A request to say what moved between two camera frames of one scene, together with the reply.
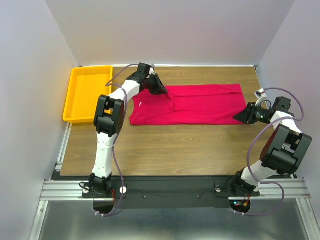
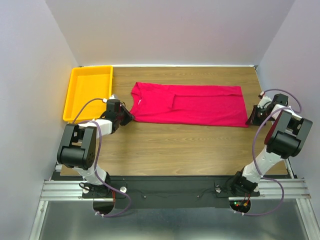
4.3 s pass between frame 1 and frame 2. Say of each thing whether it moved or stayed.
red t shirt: stayed
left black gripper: moved
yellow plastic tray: stayed
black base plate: stayed
